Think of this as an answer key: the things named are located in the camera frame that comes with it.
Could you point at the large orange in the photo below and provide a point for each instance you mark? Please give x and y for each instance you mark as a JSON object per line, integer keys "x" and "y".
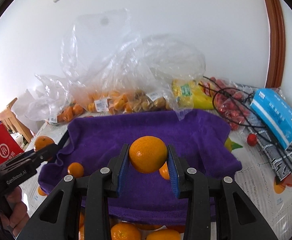
{"x": 76, "y": 170}
{"x": 125, "y": 231}

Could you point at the black tray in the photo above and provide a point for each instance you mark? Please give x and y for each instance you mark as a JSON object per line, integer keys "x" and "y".
{"x": 63, "y": 140}

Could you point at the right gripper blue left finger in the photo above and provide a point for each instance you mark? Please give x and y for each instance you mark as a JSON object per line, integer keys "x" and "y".
{"x": 122, "y": 167}

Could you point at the yellow snack bag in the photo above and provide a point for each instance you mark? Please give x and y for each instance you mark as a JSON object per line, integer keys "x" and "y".
{"x": 189, "y": 95}

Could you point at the fruit print tablecloth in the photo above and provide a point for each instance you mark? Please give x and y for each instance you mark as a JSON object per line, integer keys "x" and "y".
{"x": 261, "y": 192}

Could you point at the grey patterned pouch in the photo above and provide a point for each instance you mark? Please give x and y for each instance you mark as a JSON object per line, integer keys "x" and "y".
{"x": 280, "y": 159}

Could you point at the clear bag of kumquats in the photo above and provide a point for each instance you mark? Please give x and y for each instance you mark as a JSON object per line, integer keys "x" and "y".
{"x": 101, "y": 58}

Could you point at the red paper bag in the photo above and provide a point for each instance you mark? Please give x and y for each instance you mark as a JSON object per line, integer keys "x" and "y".
{"x": 8, "y": 146}

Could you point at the brown wooden door frame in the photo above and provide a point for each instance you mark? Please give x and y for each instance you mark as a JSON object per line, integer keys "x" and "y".
{"x": 277, "y": 43}

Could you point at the white plastic bag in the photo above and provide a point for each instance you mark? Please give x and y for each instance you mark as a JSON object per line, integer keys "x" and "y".
{"x": 23, "y": 109}

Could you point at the wooden chair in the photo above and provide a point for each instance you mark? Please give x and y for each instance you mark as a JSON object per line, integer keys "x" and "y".
{"x": 9, "y": 119}

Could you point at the clear bag of longans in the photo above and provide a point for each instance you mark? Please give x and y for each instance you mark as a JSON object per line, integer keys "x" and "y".
{"x": 157, "y": 60}

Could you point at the small orange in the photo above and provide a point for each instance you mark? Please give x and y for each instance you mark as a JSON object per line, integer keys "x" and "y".
{"x": 81, "y": 227}
{"x": 164, "y": 172}
{"x": 41, "y": 142}

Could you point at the bag of red sausages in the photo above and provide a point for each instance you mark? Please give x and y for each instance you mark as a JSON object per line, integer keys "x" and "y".
{"x": 231, "y": 101}

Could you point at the blue tissue pack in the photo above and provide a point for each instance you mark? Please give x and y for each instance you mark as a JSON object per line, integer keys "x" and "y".
{"x": 275, "y": 113}

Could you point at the purple towel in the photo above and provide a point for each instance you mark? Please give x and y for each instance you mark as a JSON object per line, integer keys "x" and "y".
{"x": 146, "y": 197}

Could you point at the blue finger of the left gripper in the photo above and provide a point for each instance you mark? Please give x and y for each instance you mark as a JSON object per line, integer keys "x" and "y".
{"x": 45, "y": 154}

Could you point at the small red tomato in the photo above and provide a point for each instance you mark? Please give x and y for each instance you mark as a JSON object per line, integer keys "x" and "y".
{"x": 252, "y": 139}

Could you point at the person's left hand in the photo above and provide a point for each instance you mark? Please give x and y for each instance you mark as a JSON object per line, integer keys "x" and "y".
{"x": 19, "y": 216}

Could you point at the clear bag of tangerines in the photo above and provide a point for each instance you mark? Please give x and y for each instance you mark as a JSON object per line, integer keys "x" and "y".
{"x": 56, "y": 105}

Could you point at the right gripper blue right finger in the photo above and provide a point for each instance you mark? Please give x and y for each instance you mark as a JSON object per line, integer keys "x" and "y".
{"x": 173, "y": 169}

